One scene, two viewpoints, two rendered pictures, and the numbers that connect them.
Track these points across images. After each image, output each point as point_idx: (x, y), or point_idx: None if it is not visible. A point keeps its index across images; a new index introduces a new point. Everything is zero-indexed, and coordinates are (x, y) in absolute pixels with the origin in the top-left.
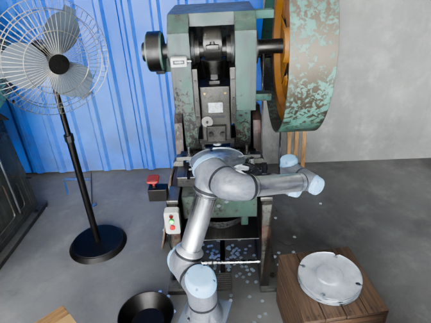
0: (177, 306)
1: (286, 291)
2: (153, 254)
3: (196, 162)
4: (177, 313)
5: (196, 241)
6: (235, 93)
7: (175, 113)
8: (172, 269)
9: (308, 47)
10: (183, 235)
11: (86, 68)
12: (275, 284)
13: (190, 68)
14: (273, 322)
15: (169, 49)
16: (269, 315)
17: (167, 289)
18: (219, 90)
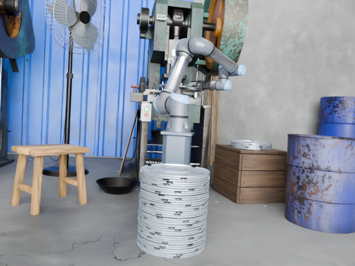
0: (138, 188)
1: (223, 159)
2: (112, 176)
3: (178, 40)
4: (139, 190)
5: (176, 83)
6: None
7: (141, 78)
8: (158, 102)
9: (233, 2)
10: (167, 82)
11: (96, 29)
12: (210, 183)
13: (166, 24)
14: (213, 193)
15: (156, 11)
16: (208, 192)
17: None
18: None
